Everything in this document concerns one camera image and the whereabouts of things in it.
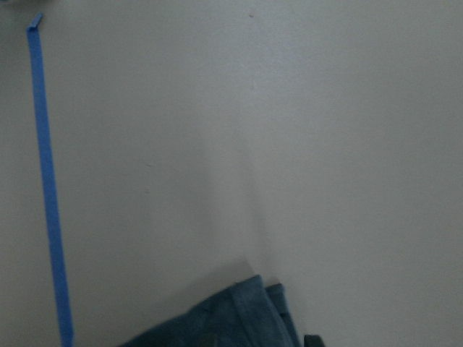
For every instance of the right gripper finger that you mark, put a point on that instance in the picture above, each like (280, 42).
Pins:
(313, 341)

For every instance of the black t-shirt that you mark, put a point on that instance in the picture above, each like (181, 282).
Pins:
(247, 313)

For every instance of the long blue tape strip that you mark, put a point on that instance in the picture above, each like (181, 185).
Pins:
(51, 205)

